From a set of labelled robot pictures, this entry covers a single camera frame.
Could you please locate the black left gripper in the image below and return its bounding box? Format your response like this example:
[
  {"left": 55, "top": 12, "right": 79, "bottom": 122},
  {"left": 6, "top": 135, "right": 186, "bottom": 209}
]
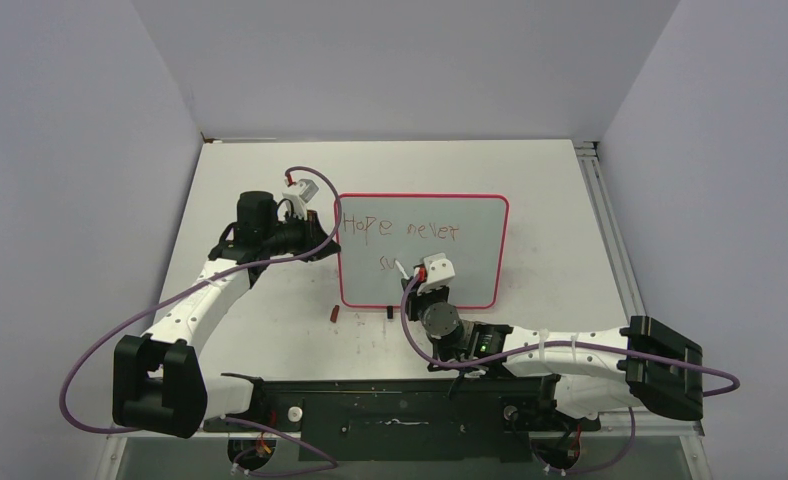
[{"left": 263, "top": 208, "right": 341, "bottom": 263}]

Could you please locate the white whiteboard marker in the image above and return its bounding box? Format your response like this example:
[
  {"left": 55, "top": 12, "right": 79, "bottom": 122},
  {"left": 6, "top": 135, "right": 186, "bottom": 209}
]
[{"left": 394, "top": 259, "right": 412, "bottom": 280}]

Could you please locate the pink framed whiteboard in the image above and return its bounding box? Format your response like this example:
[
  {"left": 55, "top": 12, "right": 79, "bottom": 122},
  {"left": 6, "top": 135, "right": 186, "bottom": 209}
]
[{"left": 336, "top": 193, "right": 510, "bottom": 309}]

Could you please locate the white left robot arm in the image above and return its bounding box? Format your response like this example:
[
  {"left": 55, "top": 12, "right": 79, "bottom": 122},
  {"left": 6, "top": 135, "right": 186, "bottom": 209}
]
[{"left": 112, "top": 182, "right": 340, "bottom": 438}]

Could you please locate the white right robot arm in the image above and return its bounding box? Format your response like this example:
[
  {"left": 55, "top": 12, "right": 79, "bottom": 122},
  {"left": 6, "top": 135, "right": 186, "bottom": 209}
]
[{"left": 400, "top": 282, "right": 706, "bottom": 428}]

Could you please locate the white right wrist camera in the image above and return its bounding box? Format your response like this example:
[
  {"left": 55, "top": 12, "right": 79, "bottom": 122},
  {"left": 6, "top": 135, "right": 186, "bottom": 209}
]
[{"left": 415, "top": 253, "right": 455, "bottom": 295}]

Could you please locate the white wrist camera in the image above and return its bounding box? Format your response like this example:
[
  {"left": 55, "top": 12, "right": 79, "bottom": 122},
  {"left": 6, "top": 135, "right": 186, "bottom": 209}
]
[
  {"left": 282, "top": 179, "right": 319, "bottom": 220},
  {"left": 415, "top": 253, "right": 455, "bottom": 295}
]

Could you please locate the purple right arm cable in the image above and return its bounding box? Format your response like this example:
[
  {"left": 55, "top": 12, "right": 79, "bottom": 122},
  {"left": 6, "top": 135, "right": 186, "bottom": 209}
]
[{"left": 400, "top": 276, "right": 742, "bottom": 477}]

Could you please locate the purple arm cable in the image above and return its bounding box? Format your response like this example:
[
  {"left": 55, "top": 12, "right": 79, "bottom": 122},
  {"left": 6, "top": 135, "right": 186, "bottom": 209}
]
[
  {"left": 59, "top": 165, "right": 342, "bottom": 478},
  {"left": 400, "top": 276, "right": 742, "bottom": 477}
]

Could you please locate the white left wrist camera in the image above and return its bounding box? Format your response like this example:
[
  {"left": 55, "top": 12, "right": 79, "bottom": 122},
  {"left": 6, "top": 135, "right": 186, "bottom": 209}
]
[{"left": 282, "top": 179, "right": 319, "bottom": 220}]

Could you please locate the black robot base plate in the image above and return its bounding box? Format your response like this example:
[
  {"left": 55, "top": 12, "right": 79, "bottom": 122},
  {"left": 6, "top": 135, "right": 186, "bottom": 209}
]
[{"left": 240, "top": 375, "right": 601, "bottom": 463}]

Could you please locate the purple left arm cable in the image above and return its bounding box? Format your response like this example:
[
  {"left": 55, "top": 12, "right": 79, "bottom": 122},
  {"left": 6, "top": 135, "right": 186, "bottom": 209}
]
[{"left": 59, "top": 165, "right": 342, "bottom": 478}]

